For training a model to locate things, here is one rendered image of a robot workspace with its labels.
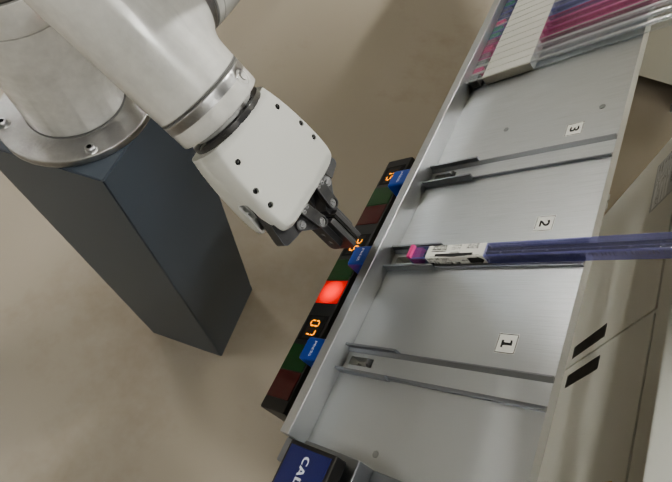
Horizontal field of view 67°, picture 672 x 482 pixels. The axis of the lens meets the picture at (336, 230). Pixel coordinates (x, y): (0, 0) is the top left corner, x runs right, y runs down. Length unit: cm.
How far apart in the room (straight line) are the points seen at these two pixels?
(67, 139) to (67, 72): 9
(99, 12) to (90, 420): 103
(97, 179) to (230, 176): 25
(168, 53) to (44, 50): 22
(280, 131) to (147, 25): 13
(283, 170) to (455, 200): 18
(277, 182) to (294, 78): 128
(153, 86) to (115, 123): 27
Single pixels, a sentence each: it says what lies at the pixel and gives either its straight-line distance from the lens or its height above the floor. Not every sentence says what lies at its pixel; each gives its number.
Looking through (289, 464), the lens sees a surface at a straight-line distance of 40.
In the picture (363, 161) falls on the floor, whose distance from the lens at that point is 149.
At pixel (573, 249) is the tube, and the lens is 40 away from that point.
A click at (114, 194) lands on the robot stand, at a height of 67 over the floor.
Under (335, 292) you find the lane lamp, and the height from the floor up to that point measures 66.
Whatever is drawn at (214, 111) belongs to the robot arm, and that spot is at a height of 88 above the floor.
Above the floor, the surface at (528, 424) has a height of 84.
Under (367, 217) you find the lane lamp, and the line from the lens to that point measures 61.
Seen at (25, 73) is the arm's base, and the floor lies 81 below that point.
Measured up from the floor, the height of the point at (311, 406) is 73.
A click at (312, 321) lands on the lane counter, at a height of 65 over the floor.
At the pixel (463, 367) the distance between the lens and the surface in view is 40.
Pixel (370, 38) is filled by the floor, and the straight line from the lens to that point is 186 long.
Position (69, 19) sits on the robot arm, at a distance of 42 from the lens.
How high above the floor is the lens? 118
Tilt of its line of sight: 60 degrees down
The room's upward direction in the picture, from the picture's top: straight up
